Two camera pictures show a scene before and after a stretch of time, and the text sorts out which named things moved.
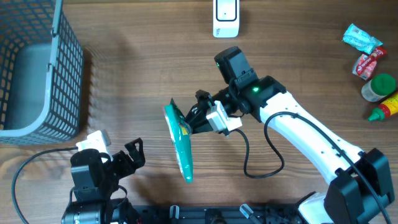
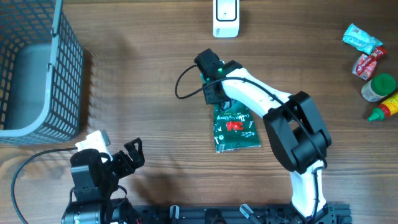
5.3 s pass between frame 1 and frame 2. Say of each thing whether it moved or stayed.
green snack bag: moved
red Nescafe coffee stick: stayed
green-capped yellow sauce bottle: stayed
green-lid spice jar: stayed
